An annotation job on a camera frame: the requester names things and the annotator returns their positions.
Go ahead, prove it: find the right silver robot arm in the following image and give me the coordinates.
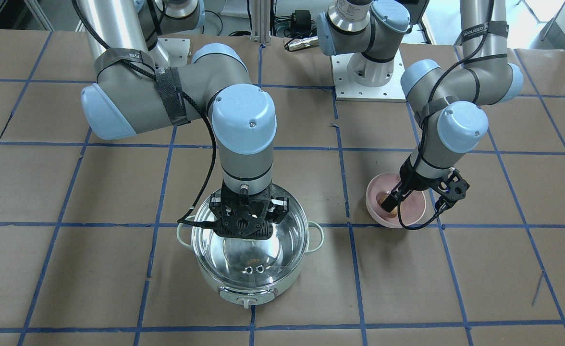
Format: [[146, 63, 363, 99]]
[[72, 0, 289, 239]]

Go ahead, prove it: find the glass pot lid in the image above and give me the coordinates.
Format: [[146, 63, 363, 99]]
[[192, 186, 309, 289]]

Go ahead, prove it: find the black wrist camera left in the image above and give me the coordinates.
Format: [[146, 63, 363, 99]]
[[432, 167, 470, 214]]

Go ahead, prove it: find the black power brick background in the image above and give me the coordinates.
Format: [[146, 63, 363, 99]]
[[290, 10, 312, 32]]

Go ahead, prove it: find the pale green steel pot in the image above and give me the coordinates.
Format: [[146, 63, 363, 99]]
[[176, 185, 325, 309]]

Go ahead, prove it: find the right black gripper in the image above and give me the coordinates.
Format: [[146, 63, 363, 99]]
[[209, 184, 289, 240]]

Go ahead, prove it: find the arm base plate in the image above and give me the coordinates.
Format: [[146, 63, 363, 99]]
[[331, 51, 406, 102], [149, 37, 191, 69]]

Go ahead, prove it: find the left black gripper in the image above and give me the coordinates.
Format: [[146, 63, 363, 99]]
[[381, 159, 444, 211]]

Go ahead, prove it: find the pink bowl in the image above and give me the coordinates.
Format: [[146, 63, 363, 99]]
[[365, 173, 428, 229]]

